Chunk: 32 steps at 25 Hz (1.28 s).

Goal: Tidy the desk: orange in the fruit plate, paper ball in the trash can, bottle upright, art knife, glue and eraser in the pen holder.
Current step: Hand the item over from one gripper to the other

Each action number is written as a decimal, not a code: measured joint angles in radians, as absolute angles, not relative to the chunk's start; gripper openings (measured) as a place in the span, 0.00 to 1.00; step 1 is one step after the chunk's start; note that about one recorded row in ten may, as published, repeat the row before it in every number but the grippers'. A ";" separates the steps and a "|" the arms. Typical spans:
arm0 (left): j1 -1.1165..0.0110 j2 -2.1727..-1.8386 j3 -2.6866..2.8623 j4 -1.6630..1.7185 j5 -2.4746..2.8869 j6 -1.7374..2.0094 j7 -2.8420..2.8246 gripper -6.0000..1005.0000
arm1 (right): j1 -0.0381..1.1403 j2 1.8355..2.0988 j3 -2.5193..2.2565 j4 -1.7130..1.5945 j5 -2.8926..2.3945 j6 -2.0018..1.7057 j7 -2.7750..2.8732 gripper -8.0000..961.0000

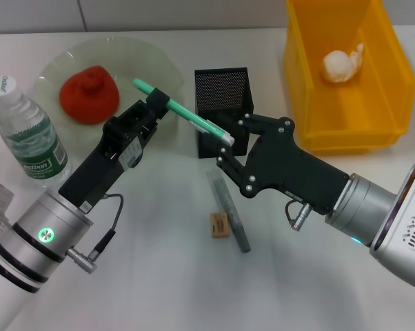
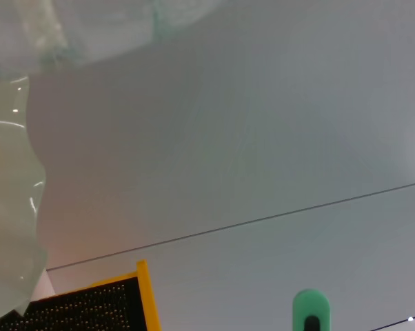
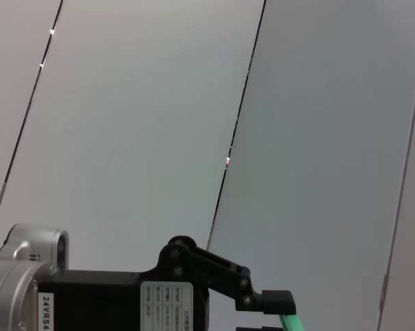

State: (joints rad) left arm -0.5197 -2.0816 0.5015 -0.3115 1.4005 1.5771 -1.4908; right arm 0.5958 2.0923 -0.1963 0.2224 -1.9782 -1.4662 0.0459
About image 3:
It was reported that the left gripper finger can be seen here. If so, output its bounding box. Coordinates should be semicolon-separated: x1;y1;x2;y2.
192;242;297;316
234;325;286;331

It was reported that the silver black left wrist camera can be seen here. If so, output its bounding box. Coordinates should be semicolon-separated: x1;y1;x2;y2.
0;223;70;276

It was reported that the green utility knife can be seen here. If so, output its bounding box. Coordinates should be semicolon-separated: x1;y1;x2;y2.
278;312;306;331

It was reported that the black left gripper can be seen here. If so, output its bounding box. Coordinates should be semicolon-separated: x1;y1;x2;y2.
37;235;212;331

